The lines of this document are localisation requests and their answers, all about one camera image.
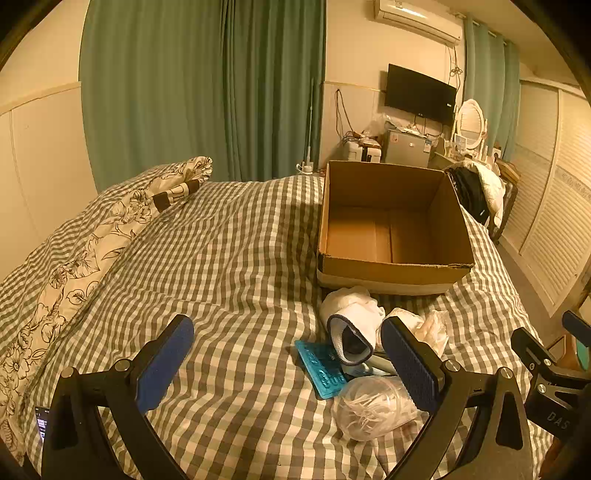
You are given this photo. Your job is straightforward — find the white louvered wardrobe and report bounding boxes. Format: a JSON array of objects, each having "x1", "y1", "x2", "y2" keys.
[{"x1": 499, "y1": 78, "x2": 591, "y2": 319}]

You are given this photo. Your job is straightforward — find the black jacket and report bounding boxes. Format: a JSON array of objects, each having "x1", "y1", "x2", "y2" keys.
[{"x1": 445, "y1": 166, "x2": 489, "y2": 222}]

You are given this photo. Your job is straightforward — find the white floor appliance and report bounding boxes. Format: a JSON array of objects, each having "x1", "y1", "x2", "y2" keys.
[{"x1": 344, "y1": 141, "x2": 383, "y2": 163}]

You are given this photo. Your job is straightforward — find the white air conditioner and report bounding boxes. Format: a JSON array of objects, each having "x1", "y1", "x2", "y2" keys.
[{"x1": 373, "y1": 0, "x2": 464, "y2": 46}]

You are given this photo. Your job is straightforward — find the wooden chair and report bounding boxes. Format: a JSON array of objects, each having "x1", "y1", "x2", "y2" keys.
[{"x1": 488, "y1": 159, "x2": 520, "y2": 244}]

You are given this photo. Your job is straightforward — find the black wall television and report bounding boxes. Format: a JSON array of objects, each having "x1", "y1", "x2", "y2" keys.
[{"x1": 385, "y1": 64, "x2": 458, "y2": 125}]

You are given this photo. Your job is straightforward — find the white sock with grey cuff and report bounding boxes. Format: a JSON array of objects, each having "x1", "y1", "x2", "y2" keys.
[{"x1": 321, "y1": 286, "x2": 386, "y2": 366}]

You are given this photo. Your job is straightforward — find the dark smartphone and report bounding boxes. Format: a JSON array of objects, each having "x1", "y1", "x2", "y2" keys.
[{"x1": 34, "y1": 405, "x2": 51, "y2": 446}]

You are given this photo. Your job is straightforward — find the clear plastic wrapper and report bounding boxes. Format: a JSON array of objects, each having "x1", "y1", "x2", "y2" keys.
[{"x1": 413, "y1": 310, "x2": 451, "y2": 357}]

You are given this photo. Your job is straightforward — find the brown cardboard box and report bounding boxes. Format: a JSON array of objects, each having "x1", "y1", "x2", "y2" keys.
[{"x1": 316, "y1": 160, "x2": 476, "y2": 296}]

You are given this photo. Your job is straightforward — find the grey mini fridge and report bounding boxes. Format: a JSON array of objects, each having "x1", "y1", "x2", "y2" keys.
[{"x1": 385, "y1": 129, "x2": 437, "y2": 167}]

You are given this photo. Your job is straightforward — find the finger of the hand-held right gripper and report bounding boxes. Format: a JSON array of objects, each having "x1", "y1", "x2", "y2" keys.
[
  {"x1": 562, "y1": 311, "x2": 591, "y2": 347},
  {"x1": 512, "y1": 328, "x2": 557, "y2": 370}
]

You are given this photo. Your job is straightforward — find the white jacket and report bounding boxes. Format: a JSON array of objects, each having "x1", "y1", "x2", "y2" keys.
[{"x1": 462, "y1": 159, "x2": 506, "y2": 227}]

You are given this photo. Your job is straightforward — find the white tissue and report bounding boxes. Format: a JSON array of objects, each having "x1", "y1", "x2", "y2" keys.
[{"x1": 385, "y1": 308, "x2": 424, "y2": 343}]

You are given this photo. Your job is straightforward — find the grey tool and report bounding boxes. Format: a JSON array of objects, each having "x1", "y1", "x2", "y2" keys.
[{"x1": 344, "y1": 353, "x2": 399, "y2": 377}]

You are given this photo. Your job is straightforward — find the narrow green curtain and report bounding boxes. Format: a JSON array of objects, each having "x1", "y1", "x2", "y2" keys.
[{"x1": 463, "y1": 18, "x2": 522, "y2": 162}]

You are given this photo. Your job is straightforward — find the floral pillow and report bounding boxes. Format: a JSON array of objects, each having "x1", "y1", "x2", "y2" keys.
[{"x1": 0, "y1": 156, "x2": 214, "y2": 462}]

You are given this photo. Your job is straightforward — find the teal blister pack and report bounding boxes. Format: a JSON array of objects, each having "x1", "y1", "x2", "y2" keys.
[{"x1": 294, "y1": 340, "x2": 352, "y2": 401}]

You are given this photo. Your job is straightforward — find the white oval vanity mirror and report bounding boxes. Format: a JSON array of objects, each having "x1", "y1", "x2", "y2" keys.
[{"x1": 455, "y1": 98, "x2": 489, "y2": 151}]

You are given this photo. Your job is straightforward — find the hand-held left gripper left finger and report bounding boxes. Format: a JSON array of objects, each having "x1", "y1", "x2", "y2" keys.
[{"x1": 41, "y1": 315, "x2": 195, "y2": 480}]

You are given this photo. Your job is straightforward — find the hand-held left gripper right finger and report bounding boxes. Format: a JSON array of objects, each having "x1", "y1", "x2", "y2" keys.
[{"x1": 379, "y1": 316, "x2": 539, "y2": 480}]

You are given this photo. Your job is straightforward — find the white pole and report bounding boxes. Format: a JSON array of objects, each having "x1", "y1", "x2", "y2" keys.
[{"x1": 298, "y1": 78, "x2": 320, "y2": 175}]

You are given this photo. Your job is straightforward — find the clear plastic round jar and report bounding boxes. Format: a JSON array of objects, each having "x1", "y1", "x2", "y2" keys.
[{"x1": 331, "y1": 375, "x2": 430, "y2": 441}]

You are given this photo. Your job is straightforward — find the hanging wall cables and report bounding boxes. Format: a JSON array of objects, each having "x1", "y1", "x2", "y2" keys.
[{"x1": 335, "y1": 88, "x2": 358, "y2": 139}]

